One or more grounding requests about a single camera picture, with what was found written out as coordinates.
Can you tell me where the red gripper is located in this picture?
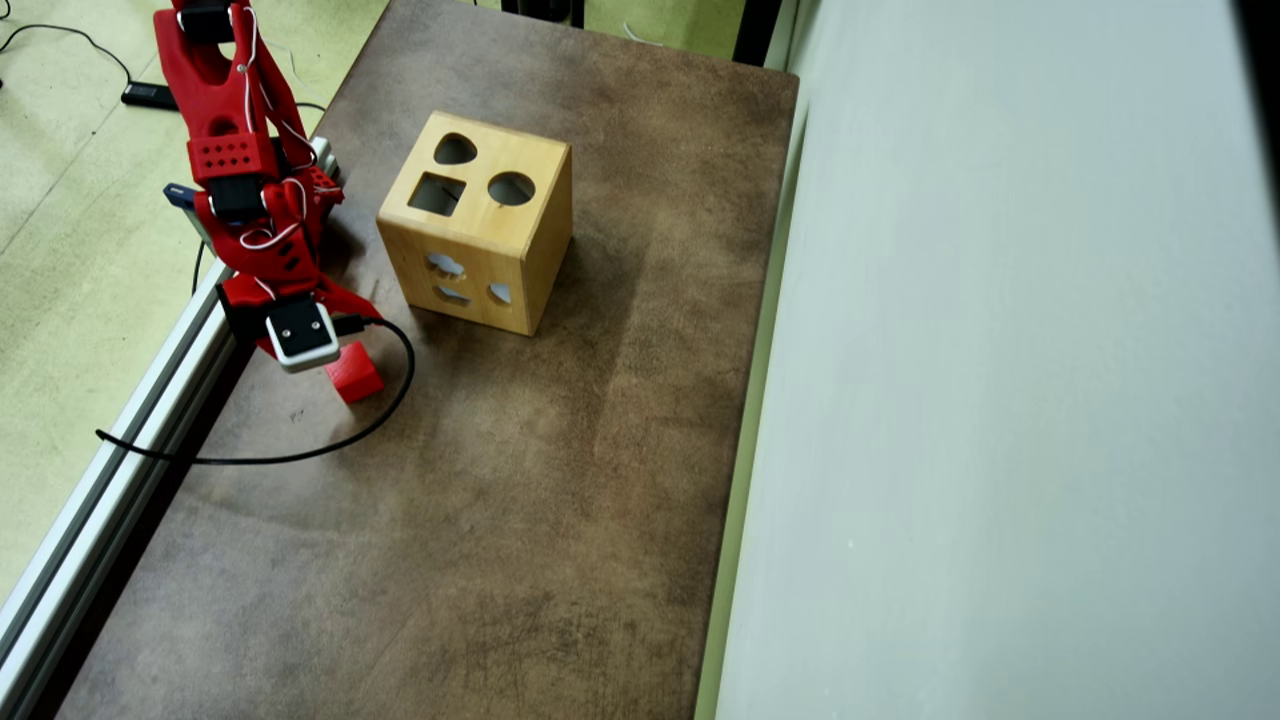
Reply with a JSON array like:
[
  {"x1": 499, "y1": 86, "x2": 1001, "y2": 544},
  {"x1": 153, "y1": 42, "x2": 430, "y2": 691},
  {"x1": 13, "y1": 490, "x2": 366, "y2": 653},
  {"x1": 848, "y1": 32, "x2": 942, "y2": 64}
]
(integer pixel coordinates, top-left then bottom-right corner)
[{"x1": 218, "y1": 268, "x2": 384, "y2": 360}]

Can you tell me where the red cube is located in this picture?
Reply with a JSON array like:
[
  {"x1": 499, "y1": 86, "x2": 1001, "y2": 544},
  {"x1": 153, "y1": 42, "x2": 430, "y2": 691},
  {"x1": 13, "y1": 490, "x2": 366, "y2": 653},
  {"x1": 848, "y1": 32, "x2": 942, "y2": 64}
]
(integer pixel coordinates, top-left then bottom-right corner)
[{"x1": 323, "y1": 341, "x2": 386, "y2": 405}]

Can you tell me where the wooden shape sorter box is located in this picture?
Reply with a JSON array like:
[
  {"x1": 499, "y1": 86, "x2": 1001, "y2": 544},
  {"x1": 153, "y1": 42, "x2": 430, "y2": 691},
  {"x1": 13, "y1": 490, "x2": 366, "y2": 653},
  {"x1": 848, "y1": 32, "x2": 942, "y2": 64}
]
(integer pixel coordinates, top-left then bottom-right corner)
[{"x1": 378, "y1": 110, "x2": 574, "y2": 337}]

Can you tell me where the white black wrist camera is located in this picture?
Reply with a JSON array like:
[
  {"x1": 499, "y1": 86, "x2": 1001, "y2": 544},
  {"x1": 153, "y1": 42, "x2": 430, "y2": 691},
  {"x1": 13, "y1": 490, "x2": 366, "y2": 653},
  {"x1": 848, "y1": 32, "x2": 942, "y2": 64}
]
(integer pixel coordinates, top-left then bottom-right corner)
[{"x1": 264, "y1": 300, "x2": 342, "y2": 374}]

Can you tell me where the thick black camera cable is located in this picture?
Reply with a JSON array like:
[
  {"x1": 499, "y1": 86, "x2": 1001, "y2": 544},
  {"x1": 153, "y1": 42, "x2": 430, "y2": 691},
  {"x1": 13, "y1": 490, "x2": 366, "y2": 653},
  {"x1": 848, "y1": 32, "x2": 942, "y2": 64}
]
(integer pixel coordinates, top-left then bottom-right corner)
[{"x1": 95, "y1": 315, "x2": 417, "y2": 467}]

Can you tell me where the blue handled clamp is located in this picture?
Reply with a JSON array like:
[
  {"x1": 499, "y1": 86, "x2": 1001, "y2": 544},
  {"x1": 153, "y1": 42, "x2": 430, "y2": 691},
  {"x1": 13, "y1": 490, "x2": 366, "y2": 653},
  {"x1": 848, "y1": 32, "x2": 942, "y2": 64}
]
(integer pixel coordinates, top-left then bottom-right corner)
[{"x1": 163, "y1": 183, "x2": 206, "y2": 241}]

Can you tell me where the aluminium profile rail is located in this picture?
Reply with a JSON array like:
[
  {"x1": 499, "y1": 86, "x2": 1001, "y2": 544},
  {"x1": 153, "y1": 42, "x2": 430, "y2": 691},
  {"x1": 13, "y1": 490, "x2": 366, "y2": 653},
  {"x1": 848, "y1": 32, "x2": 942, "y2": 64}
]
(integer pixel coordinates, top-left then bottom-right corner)
[{"x1": 0, "y1": 255, "x2": 256, "y2": 720}]

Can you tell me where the thin black floor cable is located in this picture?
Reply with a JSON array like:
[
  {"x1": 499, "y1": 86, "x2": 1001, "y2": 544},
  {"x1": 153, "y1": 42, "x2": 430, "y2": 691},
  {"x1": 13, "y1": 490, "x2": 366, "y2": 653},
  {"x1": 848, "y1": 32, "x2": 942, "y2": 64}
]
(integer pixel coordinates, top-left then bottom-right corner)
[{"x1": 0, "y1": 22, "x2": 133, "y2": 86}]

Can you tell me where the dark vertical post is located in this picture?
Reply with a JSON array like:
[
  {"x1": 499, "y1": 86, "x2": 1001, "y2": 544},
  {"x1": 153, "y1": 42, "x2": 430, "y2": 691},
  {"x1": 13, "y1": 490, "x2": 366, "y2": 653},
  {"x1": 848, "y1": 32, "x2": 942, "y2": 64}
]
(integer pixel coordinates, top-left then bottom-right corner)
[{"x1": 733, "y1": 0, "x2": 783, "y2": 69}]

